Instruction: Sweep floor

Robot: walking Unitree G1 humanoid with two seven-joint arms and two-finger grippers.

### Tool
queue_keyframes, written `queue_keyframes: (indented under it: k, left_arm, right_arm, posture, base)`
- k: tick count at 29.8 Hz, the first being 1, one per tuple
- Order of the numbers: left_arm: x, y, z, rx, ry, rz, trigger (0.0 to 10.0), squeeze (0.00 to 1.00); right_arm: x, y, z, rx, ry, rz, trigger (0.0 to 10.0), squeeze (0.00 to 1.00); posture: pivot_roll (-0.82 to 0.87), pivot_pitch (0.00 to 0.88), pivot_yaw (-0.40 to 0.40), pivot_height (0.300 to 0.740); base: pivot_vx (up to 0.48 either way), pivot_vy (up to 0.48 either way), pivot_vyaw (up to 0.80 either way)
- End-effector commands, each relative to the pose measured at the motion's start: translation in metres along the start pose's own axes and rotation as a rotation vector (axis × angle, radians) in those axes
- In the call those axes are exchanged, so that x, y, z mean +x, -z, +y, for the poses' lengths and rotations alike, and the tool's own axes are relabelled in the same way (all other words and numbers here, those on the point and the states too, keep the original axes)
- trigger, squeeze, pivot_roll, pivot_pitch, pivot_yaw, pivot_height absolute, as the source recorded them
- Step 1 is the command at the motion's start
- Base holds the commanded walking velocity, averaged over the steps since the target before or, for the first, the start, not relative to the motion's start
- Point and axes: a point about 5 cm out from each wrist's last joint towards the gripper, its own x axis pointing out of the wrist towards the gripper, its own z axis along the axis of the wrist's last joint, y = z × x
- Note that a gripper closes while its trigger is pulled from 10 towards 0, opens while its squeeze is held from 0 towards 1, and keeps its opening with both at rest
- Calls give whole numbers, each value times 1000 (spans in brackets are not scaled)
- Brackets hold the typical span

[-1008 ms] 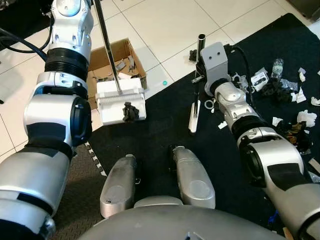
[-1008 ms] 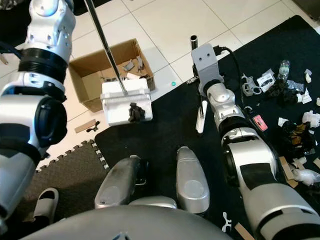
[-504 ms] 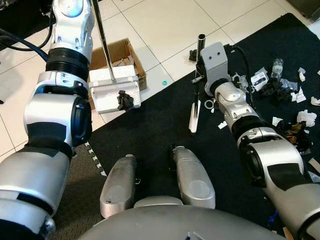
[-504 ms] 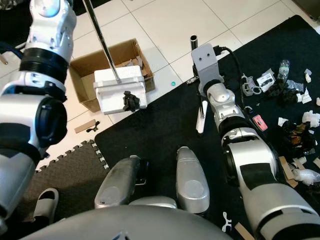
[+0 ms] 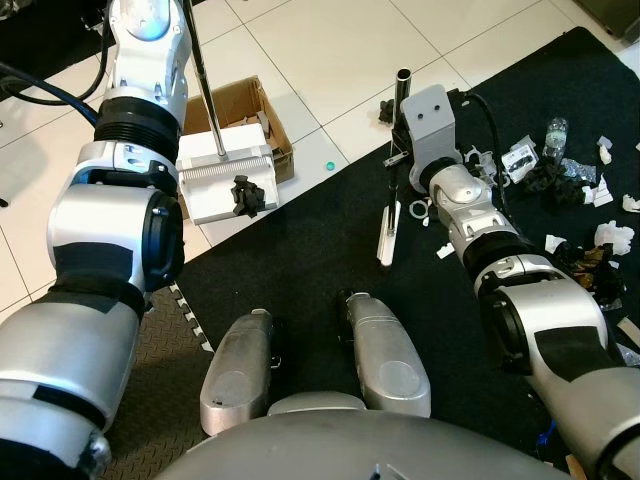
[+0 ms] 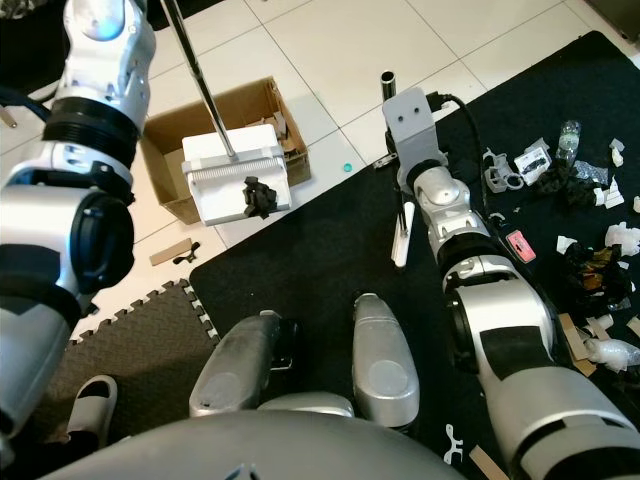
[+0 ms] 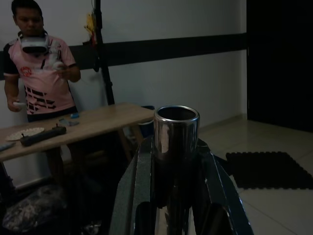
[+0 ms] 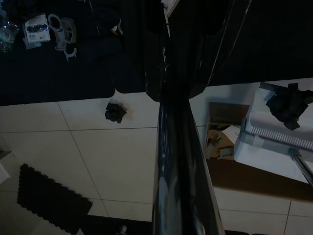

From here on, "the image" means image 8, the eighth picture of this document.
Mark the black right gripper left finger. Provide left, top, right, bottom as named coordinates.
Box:
left=143, top=0, right=172, bottom=102

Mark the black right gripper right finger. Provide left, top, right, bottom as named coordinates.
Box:
left=188, top=0, right=252, bottom=98

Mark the white long-handled dustpan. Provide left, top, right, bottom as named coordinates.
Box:
left=233, top=82, right=313, bottom=187

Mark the black crumpled plastic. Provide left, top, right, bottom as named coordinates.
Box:
left=266, top=83, right=313, bottom=131
left=104, top=102, right=128, bottom=124

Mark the small white pipe clip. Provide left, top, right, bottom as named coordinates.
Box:
left=64, top=47, right=78, bottom=61

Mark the large black foam mat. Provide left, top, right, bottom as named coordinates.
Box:
left=0, top=0, right=313, bottom=106

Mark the white plastic pipe clamp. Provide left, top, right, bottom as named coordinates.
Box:
left=47, top=14, right=67, bottom=51

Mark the white packaging card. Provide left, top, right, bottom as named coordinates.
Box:
left=22, top=13, right=51, bottom=50

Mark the brown cardboard box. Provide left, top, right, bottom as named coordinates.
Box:
left=204, top=102, right=313, bottom=204

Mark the clear plastic bottle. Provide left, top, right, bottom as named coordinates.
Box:
left=0, top=19, right=21, bottom=52

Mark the black mat with casters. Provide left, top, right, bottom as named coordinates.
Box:
left=79, top=214, right=313, bottom=235

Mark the small black puzzle mat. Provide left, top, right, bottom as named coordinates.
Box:
left=17, top=163, right=93, bottom=235

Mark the grey plastic frame piece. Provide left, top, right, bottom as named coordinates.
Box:
left=60, top=18, right=78, bottom=44

